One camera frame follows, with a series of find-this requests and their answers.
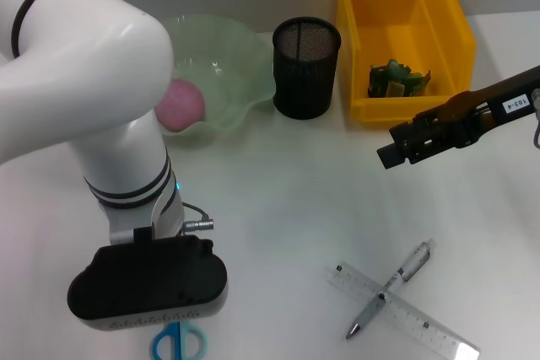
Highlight green glass fruit plate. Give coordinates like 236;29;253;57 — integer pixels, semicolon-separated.
158;13;278;138

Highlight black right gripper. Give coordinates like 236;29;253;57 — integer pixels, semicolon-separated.
376;65;540;169

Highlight right gripper cable with plug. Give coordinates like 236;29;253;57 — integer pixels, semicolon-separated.
531;88;540;147

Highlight green plastic wrapper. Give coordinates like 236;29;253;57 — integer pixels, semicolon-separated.
366;59;434;99

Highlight silver clear pen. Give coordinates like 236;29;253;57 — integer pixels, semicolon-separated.
345;238;436;340

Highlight left gripper cable with plug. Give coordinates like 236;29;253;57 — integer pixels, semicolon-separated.
181;202;214;230

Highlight blue scissors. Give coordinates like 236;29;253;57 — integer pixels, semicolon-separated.
151;321;208;360

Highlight pink peach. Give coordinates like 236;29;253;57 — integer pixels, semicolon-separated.
154;78;208;133

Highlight yellow plastic bin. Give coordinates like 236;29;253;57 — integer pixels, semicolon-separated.
335;0;478;127

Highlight gripper cable with plug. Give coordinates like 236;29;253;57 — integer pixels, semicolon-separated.
531;88;540;147
181;202;214;230

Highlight clear plastic ruler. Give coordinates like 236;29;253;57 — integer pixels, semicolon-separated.
325;261;482;360

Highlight black mesh pen holder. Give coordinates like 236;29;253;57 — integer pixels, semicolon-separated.
272;17;342;120

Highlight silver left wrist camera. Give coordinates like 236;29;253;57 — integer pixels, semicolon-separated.
67;233;229;331

